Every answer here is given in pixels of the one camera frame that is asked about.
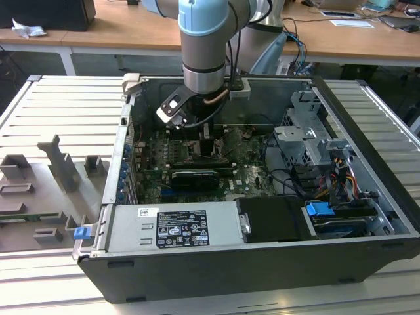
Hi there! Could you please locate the blue cable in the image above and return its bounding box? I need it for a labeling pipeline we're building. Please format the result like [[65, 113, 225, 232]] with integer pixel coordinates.
[[285, 31, 308, 72]]

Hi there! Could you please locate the long wooden desk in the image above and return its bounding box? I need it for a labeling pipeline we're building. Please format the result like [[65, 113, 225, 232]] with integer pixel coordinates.
[[0, 0, 420, 77]]

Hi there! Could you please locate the black open PC case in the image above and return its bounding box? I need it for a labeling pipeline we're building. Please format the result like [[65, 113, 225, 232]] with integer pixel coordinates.
[[77, 73, 420, 305]]

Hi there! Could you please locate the green RAM stick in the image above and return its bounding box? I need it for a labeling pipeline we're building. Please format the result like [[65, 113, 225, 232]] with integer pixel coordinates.
[[0, 213, 44, 221]]

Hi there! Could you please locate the beige case handle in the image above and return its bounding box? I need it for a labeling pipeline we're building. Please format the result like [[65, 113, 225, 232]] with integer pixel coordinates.
[[121, 72, 147, 95]]

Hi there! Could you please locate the green motherboard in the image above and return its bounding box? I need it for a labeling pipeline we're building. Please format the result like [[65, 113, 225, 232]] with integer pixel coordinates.
[[131, 126, 284, 204]]

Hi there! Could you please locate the grey power supply unit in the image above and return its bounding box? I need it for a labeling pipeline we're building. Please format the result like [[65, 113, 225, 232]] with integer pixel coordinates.
[[106, 200, 247, 253]]

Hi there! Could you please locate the black graphics card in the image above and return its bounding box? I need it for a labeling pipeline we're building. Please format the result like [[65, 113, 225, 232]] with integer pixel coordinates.
[[170, 169, 221, 193]]

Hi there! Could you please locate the coloured power wire bundle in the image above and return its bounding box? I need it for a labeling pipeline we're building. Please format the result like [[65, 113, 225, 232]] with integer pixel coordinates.
[[314, 156, 359, 201]]

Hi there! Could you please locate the white paper sheet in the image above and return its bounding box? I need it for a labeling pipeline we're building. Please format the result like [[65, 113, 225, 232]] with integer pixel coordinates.
[[329, 19, 375, 29]]

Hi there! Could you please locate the dark hard disk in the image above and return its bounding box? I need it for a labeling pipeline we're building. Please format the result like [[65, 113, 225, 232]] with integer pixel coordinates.
[[311, 209, 379, 240]]

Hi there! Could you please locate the grey parts rack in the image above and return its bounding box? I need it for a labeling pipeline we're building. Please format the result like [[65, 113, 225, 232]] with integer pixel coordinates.
[[0, 133, 111, 254]]

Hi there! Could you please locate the CPU socket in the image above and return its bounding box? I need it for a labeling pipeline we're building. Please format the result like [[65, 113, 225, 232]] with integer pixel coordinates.
[[182, 139, 230, 165]]

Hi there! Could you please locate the dark closed laptop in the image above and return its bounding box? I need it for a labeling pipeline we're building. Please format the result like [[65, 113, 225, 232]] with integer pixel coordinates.
[[379, 14, 418, 29]]

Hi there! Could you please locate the crumpled silver foil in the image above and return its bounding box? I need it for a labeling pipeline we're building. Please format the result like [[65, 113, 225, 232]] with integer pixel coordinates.
[[11, 18, 47, 39]]

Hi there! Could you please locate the black plastic shroud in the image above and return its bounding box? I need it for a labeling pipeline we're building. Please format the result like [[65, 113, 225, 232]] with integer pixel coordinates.
[[236, 196, 316, 244]]

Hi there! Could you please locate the silver metal drive cage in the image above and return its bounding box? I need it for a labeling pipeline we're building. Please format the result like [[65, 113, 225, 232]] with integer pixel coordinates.
[[272, 90, 356, 172]]

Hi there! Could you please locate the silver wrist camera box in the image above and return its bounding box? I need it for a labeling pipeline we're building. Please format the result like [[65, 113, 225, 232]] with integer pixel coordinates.
[[228, 77, 252, 100], [156, 85, 190, 131]]

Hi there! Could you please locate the blue disk carrier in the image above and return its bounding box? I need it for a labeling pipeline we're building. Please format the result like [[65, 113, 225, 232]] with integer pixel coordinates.
[[304, 201, 336, 217]]

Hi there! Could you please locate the black computer box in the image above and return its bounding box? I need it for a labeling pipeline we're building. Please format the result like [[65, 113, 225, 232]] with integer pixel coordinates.
[[0, 0, 96, 32]]

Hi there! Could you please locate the metal CPU socket cover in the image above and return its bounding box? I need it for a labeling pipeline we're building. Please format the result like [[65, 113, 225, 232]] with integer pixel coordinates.
[[217, 127, 246, 158]]

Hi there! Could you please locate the flat dark tablet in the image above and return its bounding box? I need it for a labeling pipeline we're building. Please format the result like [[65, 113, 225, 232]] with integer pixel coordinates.
[[320, 9, 359, 18]]

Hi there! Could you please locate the tan cable loop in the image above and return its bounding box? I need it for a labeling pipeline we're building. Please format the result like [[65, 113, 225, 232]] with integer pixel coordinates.
[[202, 89, 229, 106]]

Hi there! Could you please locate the black camera cable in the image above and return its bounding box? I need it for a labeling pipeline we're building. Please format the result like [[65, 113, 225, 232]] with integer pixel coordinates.
[[178, 83, 232, 129]]

